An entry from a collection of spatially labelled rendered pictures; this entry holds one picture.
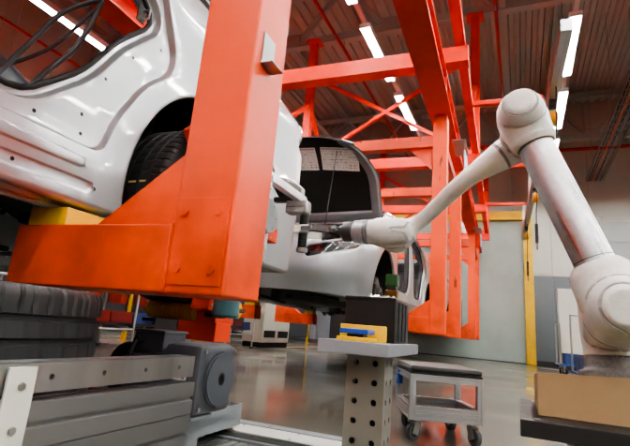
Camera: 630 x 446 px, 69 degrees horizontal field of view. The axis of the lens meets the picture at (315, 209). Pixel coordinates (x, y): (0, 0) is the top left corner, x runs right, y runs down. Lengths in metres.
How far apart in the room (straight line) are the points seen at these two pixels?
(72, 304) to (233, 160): 0.44
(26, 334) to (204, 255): 0.36
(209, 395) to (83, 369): 0.50
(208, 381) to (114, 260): 0.39
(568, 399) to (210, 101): 1.19
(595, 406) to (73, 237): 1.39
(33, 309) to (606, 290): 1.20
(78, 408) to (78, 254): 0.52
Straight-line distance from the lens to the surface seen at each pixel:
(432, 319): 5.10
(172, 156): 1.60
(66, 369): 0.85
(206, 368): 1.28
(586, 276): 1.35
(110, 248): 1.23
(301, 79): 5.59
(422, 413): 2.43
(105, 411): 0.94
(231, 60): 1.22
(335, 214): 5.28
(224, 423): 1.87
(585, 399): 1.45
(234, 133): 1.11
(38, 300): 0.94
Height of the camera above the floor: 0.47
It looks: 14 degrees up
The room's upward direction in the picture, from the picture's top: 5 degrees clockwise
